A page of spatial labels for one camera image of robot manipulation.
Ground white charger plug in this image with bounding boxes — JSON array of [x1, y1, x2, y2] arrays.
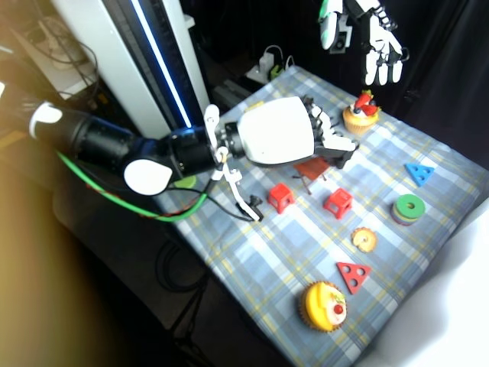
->
[[259, 44, 284, 73]]

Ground grey metal rail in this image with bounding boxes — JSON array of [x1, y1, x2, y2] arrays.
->
[[212, 78, 254, 111]]

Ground black curtain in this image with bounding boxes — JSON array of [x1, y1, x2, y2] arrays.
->
[[179, 0, 489, 171]]

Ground square wrist camera box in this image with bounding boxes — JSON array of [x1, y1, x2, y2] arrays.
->
[[331, 18, 353, 53]]

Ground yellow fruit toy cupcake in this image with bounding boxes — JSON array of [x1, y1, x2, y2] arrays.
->
[[298, 281, 349, 333]]

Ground white fabric cover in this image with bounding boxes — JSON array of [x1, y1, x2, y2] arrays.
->
[[355, 198, 489, 367]]

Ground blue triangle block with holes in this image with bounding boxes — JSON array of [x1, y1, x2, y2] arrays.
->
[[403, 163, 436, 187]]

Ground green cable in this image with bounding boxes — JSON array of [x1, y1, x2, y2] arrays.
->
[[56, 151, 209, 223]]

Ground coloured ring stack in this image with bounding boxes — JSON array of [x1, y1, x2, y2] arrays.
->
[[390, 193, 426, 227]]

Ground red toy stool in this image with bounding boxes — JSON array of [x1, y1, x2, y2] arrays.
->
[[322, 187, 355, 219], [267, 182, 297, 214]]

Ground white power strip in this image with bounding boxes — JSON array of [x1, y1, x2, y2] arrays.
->
[[246, 63, 277, 83]]

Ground white shelf with cables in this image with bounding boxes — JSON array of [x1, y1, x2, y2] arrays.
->
[[11, 13, 99, 101]]

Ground white column with blue strip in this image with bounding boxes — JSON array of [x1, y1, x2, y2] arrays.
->
[[51, 0, 211, 135]]

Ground blue yellow plaid cloth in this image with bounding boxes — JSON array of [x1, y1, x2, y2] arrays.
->
[[156, 64, 481, 367]]

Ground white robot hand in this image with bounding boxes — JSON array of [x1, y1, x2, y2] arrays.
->
[[236, 95, 360, 169], [319, 0, 410, 87]]

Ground red triangle block with holes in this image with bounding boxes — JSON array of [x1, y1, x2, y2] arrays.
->
[[335, 261, 372, 295]]

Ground strawberry toy cupcake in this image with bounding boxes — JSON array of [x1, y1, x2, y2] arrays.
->
[[342, 89, 383, 135]]

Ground round tan tart cookie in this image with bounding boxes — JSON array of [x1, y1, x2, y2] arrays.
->
[[351, 226, 378, 253]]

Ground small brown toy table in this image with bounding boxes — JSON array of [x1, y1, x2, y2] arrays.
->
[[292, 157, 332, 196]]

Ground black cable coil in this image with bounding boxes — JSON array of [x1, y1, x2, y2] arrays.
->
[[154, 244, 210, 294]]

